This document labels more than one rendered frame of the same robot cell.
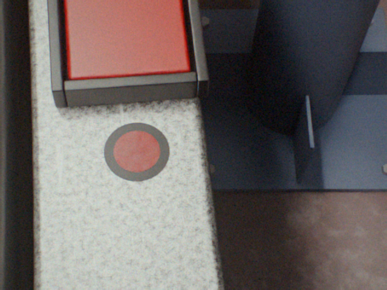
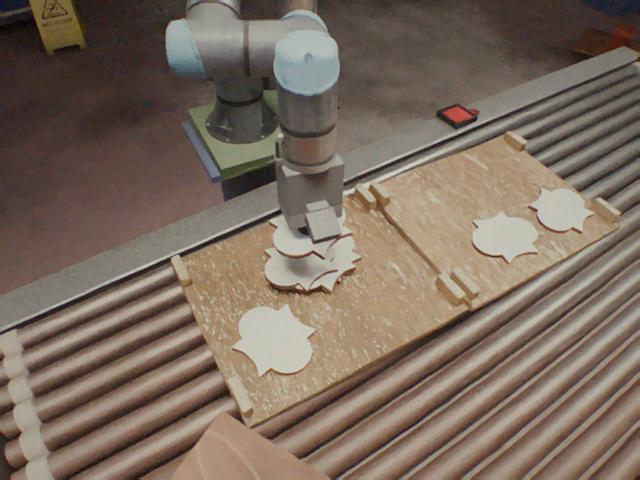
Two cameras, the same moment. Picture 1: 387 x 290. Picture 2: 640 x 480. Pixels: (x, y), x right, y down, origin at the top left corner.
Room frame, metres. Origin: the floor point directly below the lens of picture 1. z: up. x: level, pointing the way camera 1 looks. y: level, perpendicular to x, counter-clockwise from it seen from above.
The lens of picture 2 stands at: (0.96, 0.88, 1.60)
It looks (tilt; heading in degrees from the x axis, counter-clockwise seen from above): 48 degrees down; 248
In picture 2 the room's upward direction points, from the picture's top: straight up
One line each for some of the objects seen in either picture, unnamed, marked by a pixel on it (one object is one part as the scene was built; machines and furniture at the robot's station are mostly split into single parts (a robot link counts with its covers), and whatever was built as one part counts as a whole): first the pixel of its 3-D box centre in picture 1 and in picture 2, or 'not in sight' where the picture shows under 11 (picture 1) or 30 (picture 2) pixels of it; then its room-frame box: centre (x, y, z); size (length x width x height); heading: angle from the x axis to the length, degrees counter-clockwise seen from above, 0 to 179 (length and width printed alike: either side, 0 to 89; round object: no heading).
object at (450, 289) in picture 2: not in sight; (450, 289); (0.57, 0.52, 0.95); 0.06 x 0.02 x 0.03; 98
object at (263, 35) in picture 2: not in sight; (291, 48); (0.76, 0.29, 1.31); 0.11 x 0.11 x 0.08; 72
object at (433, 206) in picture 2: not in sight; (491, 208); (0.37, 0.37, 0.93); 0.41 x 0.35 x 0.02; 7
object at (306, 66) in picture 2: not in sight; (307, 82); (0.78, 0.38, 1.31); 0.09 x 0.08 x 0.11; 72
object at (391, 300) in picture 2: not in sight; (313, 287); (0.79, 0.42, 0.93); 0.41 x 0.35 x 0.02; 8
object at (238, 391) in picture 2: not in sight; (241, 396); (0.96, 0.57, 0.95); 0.06 x 0.02 x 0.03; 98
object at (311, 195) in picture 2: not in sight; (312, 191); (0.78, 0.41, 1.15); 0.12 x 0.09 x 0.16; 87
